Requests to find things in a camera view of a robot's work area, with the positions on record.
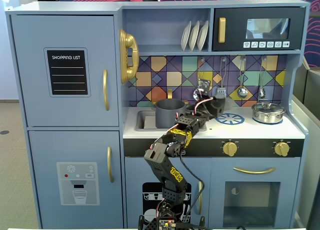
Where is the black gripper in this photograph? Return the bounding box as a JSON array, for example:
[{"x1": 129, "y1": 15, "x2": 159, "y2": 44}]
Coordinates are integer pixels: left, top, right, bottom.
[{"x1": 209, "y1": 96, "x2": 230, "y2": 116}]

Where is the steel pot lid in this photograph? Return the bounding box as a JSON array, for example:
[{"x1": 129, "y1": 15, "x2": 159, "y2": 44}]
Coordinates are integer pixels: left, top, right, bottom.
[{"x1": 252, "y1": 102, "x2": 285, "y2": 113}]

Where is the metal slotted spatula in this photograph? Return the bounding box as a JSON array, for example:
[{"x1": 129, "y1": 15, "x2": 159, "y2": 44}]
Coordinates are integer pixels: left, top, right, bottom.
[{"x1": 216, "y1": 56, "x2": 227, "y2": 98}]

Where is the metal ladle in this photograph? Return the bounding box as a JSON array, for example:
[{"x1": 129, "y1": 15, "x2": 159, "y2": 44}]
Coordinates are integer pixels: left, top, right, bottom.
[{"x1": 237, "y1": 56, "x2": 248, "y2": 99}]

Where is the metal spoon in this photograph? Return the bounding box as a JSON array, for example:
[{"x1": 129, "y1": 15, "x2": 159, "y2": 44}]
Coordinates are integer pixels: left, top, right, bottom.
[{"x1": 258, "y1": 56, "x2": 267, "y2": 99}]

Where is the gold stove knob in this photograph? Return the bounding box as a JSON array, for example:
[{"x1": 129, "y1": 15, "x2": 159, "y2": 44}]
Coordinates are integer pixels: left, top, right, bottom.
[
  {"x1": 274, "y1": 141, "x2": 290, "y2": 157},
  {"x1": 222, "y1": 141, "x2": 238, "y2": 157}
]

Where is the steel pot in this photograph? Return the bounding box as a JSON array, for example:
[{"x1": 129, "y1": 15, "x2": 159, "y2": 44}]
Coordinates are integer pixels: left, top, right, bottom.
[{"x1": 251, "y1": 107, "x2": 286, "y2": 124}]

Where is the gold faucet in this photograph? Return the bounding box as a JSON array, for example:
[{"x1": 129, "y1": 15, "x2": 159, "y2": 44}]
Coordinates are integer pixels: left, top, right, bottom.
[{"x1": 150, "y1": 89, "x2": 190, "y2": 109}]

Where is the gray pot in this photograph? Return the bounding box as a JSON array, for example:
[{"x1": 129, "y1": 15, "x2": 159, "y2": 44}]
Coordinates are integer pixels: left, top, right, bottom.
[{"x1": 154, "y1": 99, "x2": 186, "y2": 129}]

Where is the white plate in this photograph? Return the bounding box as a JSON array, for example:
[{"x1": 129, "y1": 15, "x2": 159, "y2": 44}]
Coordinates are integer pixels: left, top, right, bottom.
[
  {"x1": 196, "y1": 20, "x2": 210, "y2": 51},
  {"x1": 180, "y1": 21, "x2": 192, "y2": 52},
  {"x1": 188, "y1": 21, "x2": 201, "y2": 52}
]

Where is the black toy microwave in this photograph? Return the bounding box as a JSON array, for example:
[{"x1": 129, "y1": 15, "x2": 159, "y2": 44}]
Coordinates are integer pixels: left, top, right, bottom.
[{"x1": 212, "y1": 7, "x2": 306, "y2": 52}]

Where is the gray sink basin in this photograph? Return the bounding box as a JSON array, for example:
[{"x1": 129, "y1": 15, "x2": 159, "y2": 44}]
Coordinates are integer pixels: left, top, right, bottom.
[{"x1": 136, "y1": 110, "x2": 208, "y2": 132}]

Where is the gray desk divider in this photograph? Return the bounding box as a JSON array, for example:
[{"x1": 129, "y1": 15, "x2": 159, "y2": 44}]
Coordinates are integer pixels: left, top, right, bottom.
[{"x1": 291, "y1": 62, "x2": 320, "y2": 230}]

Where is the gold toy phone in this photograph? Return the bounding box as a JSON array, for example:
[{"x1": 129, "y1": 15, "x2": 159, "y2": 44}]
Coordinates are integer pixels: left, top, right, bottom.
[{"x1": 118, "y1": 29, "x2": 140, "y2": 84}]

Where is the robot controller board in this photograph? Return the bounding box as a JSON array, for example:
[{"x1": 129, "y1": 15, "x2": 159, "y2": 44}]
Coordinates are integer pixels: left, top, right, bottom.
[{"x1": 156, "y1": 216, "x2": 179, "y2": 230}]

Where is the blue toy kitchen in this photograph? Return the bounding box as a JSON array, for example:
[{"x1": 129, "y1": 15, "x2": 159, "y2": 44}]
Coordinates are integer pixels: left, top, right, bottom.
[{"x1": 5, "y1": 0, "x2": 311, "y2": 229}]

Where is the gold oven handle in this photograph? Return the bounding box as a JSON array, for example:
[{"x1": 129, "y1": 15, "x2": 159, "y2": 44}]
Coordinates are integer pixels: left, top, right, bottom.
[{"x1": 233, "y1": 166, "x2": 277, "y2": 175}]

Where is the gold microwave handle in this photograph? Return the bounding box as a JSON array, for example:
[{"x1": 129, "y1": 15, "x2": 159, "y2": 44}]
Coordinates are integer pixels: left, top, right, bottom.
[{"x1": 218, "y1": 17, "x2": 227, "y2": 44}]

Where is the black cable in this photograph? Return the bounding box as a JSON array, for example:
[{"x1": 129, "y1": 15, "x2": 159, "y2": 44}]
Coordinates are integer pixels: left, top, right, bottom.
[{"x1": 179, "y1": 153, "x2": 204, "y2": 224}]

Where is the gold dishwasher handle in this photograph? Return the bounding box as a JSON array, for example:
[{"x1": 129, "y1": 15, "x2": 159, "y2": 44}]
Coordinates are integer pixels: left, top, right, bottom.
[{"x1": 198, "y1": 181, "x2": 204, "y2": 215}]

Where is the gold fridge door handle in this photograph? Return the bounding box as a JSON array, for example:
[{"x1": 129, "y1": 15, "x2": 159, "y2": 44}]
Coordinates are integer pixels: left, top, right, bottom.
[{"x1": 103, "y1": 69, "x2": 111, "y2": 112}]

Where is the gold freezer door handle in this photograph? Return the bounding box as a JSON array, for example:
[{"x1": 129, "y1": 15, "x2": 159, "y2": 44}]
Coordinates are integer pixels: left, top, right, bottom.
[{"x1": 107, "y1": 146, "x2": 115, "y2": 183}]

